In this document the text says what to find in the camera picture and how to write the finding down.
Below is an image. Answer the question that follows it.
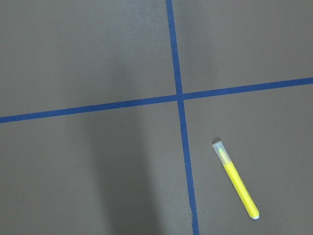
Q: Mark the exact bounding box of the yellow marker pen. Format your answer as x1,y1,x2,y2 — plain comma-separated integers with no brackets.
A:
212,141,260,220

